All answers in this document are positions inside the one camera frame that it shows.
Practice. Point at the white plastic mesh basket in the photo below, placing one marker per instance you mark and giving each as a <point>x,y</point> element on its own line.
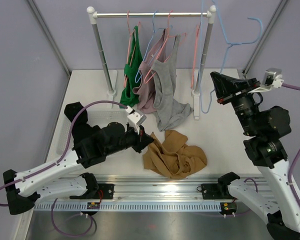
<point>100,117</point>

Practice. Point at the green tank top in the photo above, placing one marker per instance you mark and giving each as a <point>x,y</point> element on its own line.
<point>128,97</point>

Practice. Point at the grey tank top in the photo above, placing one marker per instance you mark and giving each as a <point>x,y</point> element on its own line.
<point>169,112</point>

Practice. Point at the pink wire hanger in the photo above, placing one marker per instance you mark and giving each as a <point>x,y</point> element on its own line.
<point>197,31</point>

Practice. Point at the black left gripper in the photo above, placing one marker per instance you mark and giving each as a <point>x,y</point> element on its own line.
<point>142,140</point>

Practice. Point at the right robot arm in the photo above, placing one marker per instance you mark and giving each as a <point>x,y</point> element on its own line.
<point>263,129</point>

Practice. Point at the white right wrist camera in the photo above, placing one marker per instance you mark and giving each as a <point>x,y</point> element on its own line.
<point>273,79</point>

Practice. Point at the tan brown tank top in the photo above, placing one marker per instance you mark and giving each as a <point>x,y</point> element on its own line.
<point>174,158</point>

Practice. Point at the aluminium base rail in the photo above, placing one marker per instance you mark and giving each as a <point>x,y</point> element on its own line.
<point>143,194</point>

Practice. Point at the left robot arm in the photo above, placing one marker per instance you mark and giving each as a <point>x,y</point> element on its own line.
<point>26,188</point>

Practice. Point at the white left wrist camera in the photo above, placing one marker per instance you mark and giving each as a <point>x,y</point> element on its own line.
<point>135,119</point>

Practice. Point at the black tank top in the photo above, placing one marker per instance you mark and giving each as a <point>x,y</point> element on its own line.
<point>77,120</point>

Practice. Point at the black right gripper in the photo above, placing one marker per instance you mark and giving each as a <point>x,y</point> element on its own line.
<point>226,86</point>

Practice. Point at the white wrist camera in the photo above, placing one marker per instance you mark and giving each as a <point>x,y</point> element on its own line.
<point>135,119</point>
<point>273,79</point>

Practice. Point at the mauve pink tank top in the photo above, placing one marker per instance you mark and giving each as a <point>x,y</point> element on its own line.
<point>147,92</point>

